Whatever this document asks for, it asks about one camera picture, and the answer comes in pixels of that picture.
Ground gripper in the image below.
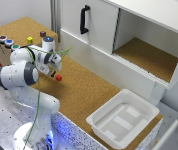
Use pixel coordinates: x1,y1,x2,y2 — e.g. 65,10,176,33
38,51,64,73

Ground purple block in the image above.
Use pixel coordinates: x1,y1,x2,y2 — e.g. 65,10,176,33
39,30,47,38

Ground yellow block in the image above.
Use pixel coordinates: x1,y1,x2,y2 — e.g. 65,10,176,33
26,36,34,45

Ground green button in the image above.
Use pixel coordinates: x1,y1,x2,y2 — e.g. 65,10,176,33
11,43,21,52

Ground white cabinet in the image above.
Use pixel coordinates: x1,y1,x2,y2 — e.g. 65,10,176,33
59,0,178,106

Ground wooden drawer box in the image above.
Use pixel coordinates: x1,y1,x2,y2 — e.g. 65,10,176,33
0,16,60,73

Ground red button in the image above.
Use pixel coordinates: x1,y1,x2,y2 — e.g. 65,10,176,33
0,34,8,44

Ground white sliding door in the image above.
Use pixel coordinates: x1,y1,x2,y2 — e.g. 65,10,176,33
61,0,120,56

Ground white plastic box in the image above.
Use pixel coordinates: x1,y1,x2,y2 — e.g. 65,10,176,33
85,88,161,150

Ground green cable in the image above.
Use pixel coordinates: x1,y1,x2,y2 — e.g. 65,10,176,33
22,45,73,150

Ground black door handle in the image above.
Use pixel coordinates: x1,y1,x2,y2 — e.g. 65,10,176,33
79,4,91,36

